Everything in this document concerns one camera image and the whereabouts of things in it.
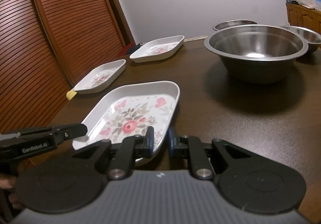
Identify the far steel bowl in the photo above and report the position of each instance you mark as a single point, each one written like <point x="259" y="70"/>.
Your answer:
<point x="232" y="23"/>

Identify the large steel bowl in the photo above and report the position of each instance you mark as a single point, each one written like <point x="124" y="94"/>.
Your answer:
<point x="257" y="51"/>

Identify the left hand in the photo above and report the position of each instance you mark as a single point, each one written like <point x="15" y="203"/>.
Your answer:
<point x="8" y="183"/>

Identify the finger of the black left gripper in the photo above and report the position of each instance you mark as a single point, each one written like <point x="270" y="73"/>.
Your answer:
<point x="68" y="132"/>

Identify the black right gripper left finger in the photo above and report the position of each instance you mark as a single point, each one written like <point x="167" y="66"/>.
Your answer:
<point x="118" y="160"/>

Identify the wooden sideboard cabinet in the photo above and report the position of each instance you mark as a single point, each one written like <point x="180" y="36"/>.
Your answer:
<point x="303" y="17"/>

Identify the far floral white tray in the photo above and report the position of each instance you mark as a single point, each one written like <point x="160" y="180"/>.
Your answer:
<point x="158" y="49"/>

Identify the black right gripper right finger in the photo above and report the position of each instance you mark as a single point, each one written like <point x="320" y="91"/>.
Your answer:
<point x="204" y="160"/>

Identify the small floral white tray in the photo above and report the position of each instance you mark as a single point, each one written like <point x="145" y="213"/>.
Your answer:
<point x="100" y="77"/>

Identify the large floral white tray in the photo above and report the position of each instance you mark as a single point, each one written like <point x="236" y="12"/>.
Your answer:
<point x="129" y="110"/>

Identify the brown louvered wardrobe door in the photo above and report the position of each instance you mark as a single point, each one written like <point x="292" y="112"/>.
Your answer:
<point x="47" y="47"/>

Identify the right small steel bowl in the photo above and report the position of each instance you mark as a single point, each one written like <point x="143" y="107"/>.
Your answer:
<point x="312" y="37"/>

